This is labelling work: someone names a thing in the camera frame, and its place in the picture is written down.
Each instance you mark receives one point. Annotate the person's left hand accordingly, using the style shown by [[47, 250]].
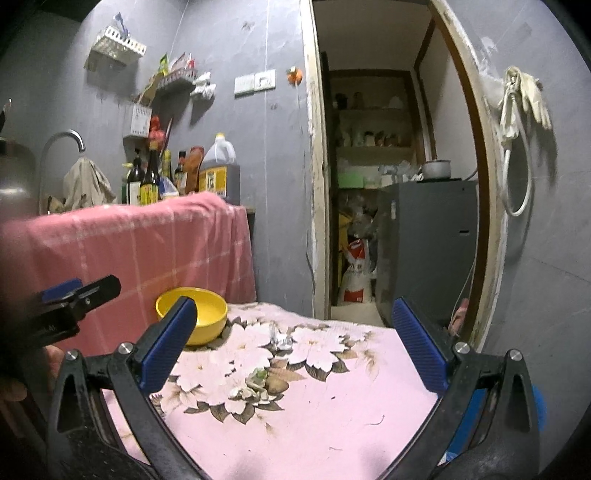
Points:
[[53, 357]]

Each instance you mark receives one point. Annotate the yellow plastic bowl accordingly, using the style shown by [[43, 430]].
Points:
[[207, 309]]

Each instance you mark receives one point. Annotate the green box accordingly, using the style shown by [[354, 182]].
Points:
[[351, 181]]

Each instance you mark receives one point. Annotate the white crumpled bags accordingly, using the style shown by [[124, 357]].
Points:
[[399, 174]]

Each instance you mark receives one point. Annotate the blue plastic bin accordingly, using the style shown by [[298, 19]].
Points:
[[464, 429]]

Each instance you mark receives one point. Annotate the green wrapper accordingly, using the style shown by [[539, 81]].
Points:
[[258, 378]]

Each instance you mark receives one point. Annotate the silver foil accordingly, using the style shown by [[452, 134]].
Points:
[[280, 339]]

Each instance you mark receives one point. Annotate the orange wall hook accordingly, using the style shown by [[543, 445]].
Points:
[[294, 76]]

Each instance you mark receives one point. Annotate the bunch of seasoning packets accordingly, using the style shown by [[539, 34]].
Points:
[[173, 63]]

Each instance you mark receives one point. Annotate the dark bottle yellow label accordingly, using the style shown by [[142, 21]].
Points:
[[150, 182]]

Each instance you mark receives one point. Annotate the curved metal faucet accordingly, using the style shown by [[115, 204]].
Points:
[[64, 134]]

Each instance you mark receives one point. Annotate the grey fridge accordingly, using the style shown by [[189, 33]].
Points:
[[425, 249]]

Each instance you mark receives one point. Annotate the cream rubber gloves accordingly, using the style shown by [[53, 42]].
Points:
[[535, 101]]

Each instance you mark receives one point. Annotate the red packet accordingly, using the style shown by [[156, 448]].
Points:
[[156, 131]]

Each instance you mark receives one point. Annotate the white wall basket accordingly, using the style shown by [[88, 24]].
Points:
[[137, 121]]

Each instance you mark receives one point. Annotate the slim yellow bottle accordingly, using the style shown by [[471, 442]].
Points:
[[167, 165]]

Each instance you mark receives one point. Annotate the large cooking oil jug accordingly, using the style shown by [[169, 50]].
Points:
[[219, 177]]

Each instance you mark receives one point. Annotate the pink floral blanket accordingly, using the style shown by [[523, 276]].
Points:
[[323, 438]]

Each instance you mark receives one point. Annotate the orange brown sauce bottle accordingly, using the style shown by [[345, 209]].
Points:
[[194, 168]]

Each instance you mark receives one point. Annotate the metal kettle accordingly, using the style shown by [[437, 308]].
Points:
[[14, 180]]

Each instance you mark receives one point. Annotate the blue white packet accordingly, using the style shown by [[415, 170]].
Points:
[[120, 23]]

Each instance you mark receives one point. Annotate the pile of plastic bags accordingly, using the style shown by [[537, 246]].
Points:
[[358, 217]]

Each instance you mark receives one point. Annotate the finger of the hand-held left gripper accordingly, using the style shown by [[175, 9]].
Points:
[[62, 290], [101, 287]]

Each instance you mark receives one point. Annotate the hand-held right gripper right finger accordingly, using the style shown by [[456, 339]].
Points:
[[420, 346]]

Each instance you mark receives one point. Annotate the white door frame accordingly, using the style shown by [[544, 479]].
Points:
[[318, 184]]

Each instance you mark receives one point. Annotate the metal pot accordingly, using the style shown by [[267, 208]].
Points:
[[436, 170]]

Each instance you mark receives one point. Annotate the grey wall shelf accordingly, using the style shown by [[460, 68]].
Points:
[[178, 82]]

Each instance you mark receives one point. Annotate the white switch socket panel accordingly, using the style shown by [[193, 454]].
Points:
[[254, 82]]

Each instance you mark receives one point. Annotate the wooden shelf unit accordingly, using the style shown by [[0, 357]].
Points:
[[374, 110]]

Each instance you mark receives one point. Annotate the white perforated wall rack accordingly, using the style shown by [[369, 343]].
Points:
[[115, 46]]

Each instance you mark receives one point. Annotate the white red sack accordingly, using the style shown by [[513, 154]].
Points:
[[355, 281]]

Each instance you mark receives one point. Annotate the white wall-mounted holder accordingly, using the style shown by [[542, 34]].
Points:
[[203, 87]]

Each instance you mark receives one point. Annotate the dark bottle red cap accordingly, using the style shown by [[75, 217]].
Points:
[[180, 170]]

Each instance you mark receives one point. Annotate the beige rag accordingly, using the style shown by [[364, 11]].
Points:
[[87, 184]]

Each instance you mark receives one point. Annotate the pink checked cloth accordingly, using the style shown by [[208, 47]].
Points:
[[138, 249]]

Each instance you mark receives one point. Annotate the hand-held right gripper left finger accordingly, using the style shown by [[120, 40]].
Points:
[[168, 346]]

